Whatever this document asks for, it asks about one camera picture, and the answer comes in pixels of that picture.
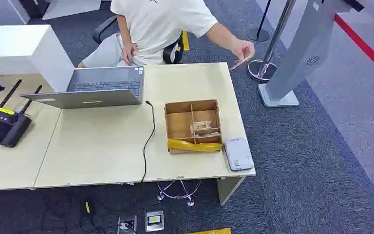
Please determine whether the person's left hand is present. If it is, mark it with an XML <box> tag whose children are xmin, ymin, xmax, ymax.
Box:
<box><xmin>230</xmin><ymin>38</ymin><xmax>256</xmax><ymax>62</ymax></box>

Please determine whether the person's right hand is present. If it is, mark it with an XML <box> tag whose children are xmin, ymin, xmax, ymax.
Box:
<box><xmin>122</xmin><ymin>42</ymin><xmax>138</xmax><ymax>66</ymax></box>

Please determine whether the black stanchion post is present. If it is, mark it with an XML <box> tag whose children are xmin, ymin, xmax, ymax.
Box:
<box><xmin>246</xmin><ymin>0</ymin><xmax>272</xmax><ymax>43</ymax></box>

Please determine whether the grey kiosk stand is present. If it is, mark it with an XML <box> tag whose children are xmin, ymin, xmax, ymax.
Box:
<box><xmin>258</xmin><ymin>0</ymin><xmax>365</xmax><ymax>108</ymax></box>

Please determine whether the chrome stanchion post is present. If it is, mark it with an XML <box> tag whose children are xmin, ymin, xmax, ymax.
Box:
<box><xmin>247</xmin><ymin>0</ymin><xmax>298</xmax><ymax>82</ymax></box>

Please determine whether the grey laptop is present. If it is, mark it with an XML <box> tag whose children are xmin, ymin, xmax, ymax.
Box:
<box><xmin>19</xmin><ymin>66</ymin><xmax>145</xmax><ymax>110</ymax></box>

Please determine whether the wooden card box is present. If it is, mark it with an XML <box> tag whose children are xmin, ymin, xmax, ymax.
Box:
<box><xmin>164</xmin><ymin>99</ymin><xmax>224</xmax><ymax>155</ymax></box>

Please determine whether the black office chair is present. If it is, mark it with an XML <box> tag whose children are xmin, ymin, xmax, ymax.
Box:
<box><xmin>92</xmin><ymin>15</ymin><xmax>186</xmax><ymax>65</ymax></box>

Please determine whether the white card reader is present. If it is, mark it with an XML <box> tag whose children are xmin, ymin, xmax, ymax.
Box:
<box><xmin>224</xmin><ymin>136</ymin><xmax>255</xmax><ymax>172</ymax></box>

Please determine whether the pale card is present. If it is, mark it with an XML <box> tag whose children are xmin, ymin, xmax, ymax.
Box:
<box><xmin>229</xmin><ymin>56</ymin><xmax>250</xmax><ymax>71</ymax></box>

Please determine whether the yellow tape strip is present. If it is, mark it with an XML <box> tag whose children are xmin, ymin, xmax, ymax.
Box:
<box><xmin>168</xmin><ymin>139</ymin><xmax>224</xmax><ymax>154</ymax></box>

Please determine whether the steel floor socket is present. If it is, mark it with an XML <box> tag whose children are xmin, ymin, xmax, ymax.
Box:
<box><xmin>145</xmin><ymin>210</ymin><xmax>165</xmax><ymax>233</ymax></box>
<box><xmin>117</xmin><ymin>215</ymin><xmax>138</xmax><ymax>234</ymax></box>

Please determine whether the red barrier belt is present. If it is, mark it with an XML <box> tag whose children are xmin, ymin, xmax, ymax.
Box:
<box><xmin>334</xmin><ymin>14</ymin><xmax>374</xmax><ymax>82</ymax></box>

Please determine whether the chrome chair base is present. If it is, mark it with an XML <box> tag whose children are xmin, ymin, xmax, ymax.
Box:
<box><xmin>156</xmin><ymin>179</ymin><xmax>203</xmax><ymax>207</ymax></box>

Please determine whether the desk leg panel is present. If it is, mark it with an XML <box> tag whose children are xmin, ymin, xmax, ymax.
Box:
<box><xmin>217</xmin><ymin>175</ymin><xmax>246</xmax><ymax>206</ymax></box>

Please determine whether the stack of cards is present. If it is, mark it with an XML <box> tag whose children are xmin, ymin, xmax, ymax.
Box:
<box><xmin>190</xmin><ymin>121</ymin><xmax>221</xmax><ymax>137</ymax></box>

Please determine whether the white cabinet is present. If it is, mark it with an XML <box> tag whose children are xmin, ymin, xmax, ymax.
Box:
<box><xmin>0</xmin><ymin>24</ymin><xmax>75</xmax><ymax>93</ymax></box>

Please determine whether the black remote controller with antennas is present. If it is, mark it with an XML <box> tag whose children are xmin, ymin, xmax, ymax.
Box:
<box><xmin>0</xmin><ymin>79</ymin><xmax>43</xmax><ymax>149</ymax></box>

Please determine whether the person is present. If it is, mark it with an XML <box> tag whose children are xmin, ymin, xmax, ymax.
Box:
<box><xmin>77</xmin><ymin>0</ymin><xmax>256</xmax><ymax>68</ymax></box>

